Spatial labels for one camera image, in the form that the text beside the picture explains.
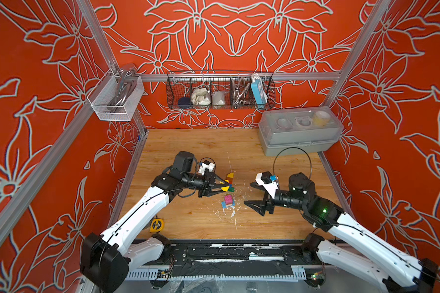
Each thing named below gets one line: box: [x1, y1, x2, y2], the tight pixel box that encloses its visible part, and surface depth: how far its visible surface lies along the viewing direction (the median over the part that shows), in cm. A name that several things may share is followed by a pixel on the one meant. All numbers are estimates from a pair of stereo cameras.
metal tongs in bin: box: [107, 63, 137, 111], surface depth 87 cm
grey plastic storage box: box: [257, 105, 345, 157], surface depth 100 cm
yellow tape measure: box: [149, 217, 165, 233], surface depth 81 cm
